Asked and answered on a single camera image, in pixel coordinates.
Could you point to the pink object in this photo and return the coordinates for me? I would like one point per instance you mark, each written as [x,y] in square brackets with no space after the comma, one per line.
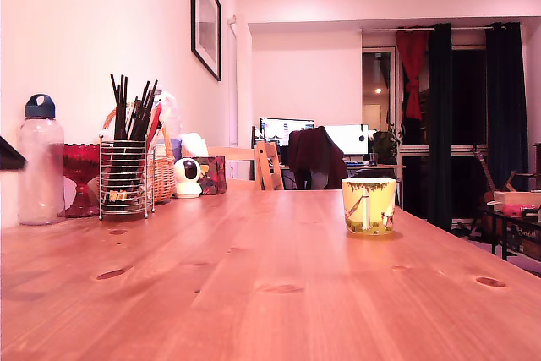
[515,209]

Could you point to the maroon jacket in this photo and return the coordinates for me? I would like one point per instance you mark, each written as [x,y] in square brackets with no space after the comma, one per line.
[311,149]

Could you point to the grey office chair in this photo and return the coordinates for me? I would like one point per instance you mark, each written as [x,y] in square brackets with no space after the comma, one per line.
[319,179]

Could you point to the yellow illustrated cup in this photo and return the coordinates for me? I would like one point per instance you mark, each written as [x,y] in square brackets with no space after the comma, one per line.
[368,209]

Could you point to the black framed picture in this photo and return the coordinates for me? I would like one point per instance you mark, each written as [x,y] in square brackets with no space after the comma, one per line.
[206,18]

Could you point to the narrow black curtain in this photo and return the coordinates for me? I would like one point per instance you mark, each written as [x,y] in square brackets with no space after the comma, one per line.
[439,124]

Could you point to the black side table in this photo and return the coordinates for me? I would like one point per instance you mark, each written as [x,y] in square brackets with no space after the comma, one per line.
[505,242]

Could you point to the white wall pipe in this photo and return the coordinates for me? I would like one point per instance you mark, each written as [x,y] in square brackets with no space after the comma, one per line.
[233,20]

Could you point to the clear bottle with blue cap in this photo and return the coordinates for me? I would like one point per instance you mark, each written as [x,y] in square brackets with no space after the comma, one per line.
[41,166]

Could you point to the pale wooden box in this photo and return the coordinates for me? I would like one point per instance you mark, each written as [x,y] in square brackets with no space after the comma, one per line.
[519,198]

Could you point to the bright white computer monitor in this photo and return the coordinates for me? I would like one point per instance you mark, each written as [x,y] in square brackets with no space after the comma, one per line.
[351,139]

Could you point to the floral tissue box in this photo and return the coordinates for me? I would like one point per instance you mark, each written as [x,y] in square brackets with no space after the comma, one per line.
[212,177]

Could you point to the green potted plant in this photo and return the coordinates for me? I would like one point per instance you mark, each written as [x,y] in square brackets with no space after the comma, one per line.
[385,145]

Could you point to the acoustic guitar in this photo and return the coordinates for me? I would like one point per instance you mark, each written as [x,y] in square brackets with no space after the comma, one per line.
[484,168]

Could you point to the dark board game box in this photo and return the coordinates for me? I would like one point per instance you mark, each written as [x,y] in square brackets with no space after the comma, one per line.
[528,239]

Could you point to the light wooden chair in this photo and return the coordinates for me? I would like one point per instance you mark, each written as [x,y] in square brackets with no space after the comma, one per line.
[232,153]

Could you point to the small white round camera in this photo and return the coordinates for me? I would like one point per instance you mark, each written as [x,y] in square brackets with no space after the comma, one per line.
[188,185]

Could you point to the computer monitor with windows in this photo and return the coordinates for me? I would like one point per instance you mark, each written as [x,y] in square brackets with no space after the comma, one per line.
[277,130]

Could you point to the wooden high chair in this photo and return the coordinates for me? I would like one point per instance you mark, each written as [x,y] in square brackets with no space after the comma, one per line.
[265,166]

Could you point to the white plastic bag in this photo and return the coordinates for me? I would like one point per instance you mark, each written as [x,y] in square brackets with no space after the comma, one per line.
[171,118]

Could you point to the wide black curtain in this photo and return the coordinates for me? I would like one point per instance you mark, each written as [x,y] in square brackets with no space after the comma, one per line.
[506,103]

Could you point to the white tissue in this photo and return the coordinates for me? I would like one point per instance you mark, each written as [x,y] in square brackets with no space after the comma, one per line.
[194,143]

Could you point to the tied red curtain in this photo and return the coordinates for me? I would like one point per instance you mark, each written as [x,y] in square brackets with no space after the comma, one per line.
[412,52]

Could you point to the black chopstick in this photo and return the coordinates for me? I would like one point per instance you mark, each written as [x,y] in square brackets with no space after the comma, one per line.
[146,101]
[114,99]
[124,103]

